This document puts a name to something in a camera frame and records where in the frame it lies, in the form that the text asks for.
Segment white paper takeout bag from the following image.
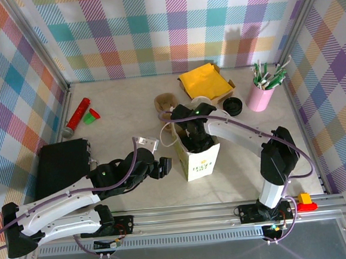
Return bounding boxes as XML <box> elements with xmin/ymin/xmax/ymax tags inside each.
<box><xmin>160</xmin><ymin>118</ymin><xmax>224</xmax><ymax>185</ymax></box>

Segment stack of paper cups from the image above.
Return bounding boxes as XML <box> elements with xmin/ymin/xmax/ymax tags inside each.
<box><xmin>191</xmin><ymin>95</ymin><xmax>217</xmax><ymax>112</ymax></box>

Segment brown pulp cup carrier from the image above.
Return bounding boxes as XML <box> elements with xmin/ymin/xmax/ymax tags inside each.
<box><xmin>154</xmin><ymin>92</ymin><xmax>182</xmax><ymax>133</ymax></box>

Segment yellow paper napkins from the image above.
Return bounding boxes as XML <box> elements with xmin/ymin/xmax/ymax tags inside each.
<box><xmin>178</xmin><ymin>62</ymin><xmax>233</xmax><ymax>101</ymax></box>

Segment yellow napkins in box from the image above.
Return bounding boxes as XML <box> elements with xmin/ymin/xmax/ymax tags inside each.
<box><xmin>176</xmin><ymin>60</ymin><xmax>238</xmax><ymax>107</ymax></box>

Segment green and red toy cone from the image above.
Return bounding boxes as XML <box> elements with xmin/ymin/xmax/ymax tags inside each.
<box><xmin>82</xmin><ymin>108</ymin><xmax>102</xmax><ymax>125</ymax></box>

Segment pink straw holder cup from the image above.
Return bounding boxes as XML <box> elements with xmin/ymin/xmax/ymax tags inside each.
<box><xmin>244</xmin><ymin>78</ymin><xmax>277</xmax><ymax>113</ymax></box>

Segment black box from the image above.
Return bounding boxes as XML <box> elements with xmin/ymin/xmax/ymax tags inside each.
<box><xmin>30</xmin><ymin>138</ymin><xmax>96</xmax><ymax>202</ymax></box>

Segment red glitter tube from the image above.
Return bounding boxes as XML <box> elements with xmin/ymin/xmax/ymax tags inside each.
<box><xmin>59</xmin><ymin>96</ymin><xmax>94</xmax><ymax>139</ymax></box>

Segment small connector board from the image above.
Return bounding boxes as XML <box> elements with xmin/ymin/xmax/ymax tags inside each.
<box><xmin>263</xmin><ymin>223</ymin><xmax>287</xmax><ymax>239</ymax></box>
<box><xmin>93</xmin><ymin>237</ymin><xmax>123</xmax><ymax>251</ymax></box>

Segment red and yellow toy block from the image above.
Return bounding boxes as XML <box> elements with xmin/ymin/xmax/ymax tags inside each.
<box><xmin>295</xmin><ymin>192</ymin><xmax>319</xmax><ymax>212</ymax></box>

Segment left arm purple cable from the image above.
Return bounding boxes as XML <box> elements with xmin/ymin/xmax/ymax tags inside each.
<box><xmin>0</xmin><ymin>137</ymin><xmax>147</xmax><ymax>259</ymax></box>

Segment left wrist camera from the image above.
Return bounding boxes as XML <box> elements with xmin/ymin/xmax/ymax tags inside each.
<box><xmin>130</xmin><ymin>134</ymin><xmax>160</xmax><ymax>154</ymax></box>

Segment aluminium mounting rail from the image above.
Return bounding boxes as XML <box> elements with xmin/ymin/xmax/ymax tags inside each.
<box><xmin>21</xmin><ymin>193</ymin><xmax>346</xmax><ymax>247</ymax></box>

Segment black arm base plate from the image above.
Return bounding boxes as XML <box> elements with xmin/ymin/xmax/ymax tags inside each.
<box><xmin>238</xmin><ymin>200</ymin><xmax>294</xmax><ymax>224</ymax></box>
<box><xmin>79</xmin><ymin>214</ymin><xmax>136</xmax><ymax>239</ymax></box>

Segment slotted grey cable duct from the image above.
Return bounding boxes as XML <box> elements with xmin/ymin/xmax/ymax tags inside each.
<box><xmin>38</xmin><ymin>228</ymin><xmax>266</xmax><ymax>257</ymax></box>

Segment aluminium frame post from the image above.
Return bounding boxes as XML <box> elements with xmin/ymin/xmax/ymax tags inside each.
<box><xmin>7</xmin><ymin>0</ymin><xmax>72</xmax><ymax>96</ymax></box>
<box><xmin>270</xmin><ymin>0</ymin><xmax>330</xmax><ymax>67</ymax></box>

